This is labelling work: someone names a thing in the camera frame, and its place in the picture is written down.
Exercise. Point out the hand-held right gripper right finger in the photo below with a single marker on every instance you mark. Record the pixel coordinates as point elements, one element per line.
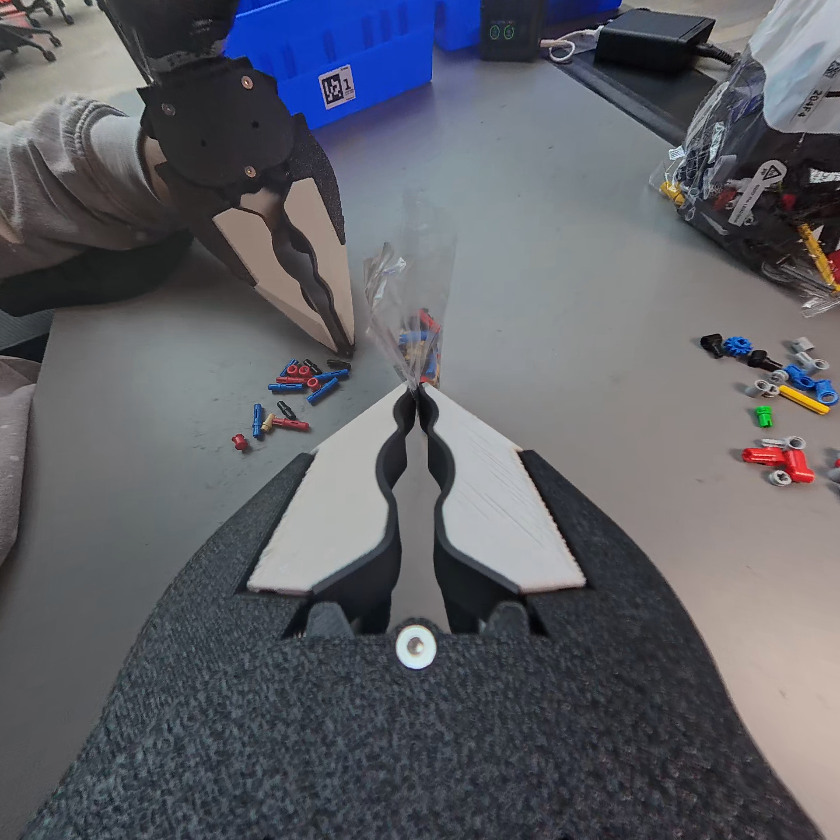
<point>505,518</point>

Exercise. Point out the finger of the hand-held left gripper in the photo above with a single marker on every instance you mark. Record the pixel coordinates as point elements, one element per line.
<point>321,243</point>
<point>269,275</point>

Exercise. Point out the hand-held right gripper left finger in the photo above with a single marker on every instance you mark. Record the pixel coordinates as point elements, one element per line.
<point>328,518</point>

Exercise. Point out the small toy pins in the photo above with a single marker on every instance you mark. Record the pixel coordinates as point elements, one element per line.
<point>303,372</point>

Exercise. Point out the small clear plastic bag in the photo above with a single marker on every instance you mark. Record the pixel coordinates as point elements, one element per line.
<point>420,341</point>

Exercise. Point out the person's left forearm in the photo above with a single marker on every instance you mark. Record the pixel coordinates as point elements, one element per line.
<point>65,177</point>

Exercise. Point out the blue plastic bin with tag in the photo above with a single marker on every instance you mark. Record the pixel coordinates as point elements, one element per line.
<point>367,72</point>

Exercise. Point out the black office chair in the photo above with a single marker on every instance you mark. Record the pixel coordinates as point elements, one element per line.
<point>19,39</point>
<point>52,8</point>

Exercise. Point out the black device with green lights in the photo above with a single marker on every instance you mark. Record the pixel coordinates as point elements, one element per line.
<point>512,46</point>

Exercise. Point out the group of assorted toy connectors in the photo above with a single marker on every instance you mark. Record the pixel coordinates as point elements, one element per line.
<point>800,463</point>

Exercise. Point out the person's pale clothing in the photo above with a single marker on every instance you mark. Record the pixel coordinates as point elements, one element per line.
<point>13,459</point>

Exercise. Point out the black power adapter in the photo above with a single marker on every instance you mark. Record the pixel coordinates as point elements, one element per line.
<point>649,39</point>

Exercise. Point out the large clear bag of parts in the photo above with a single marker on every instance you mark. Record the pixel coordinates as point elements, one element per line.
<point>754,170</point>

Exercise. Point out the white plastic bag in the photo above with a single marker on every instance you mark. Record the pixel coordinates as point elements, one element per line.
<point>800,52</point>

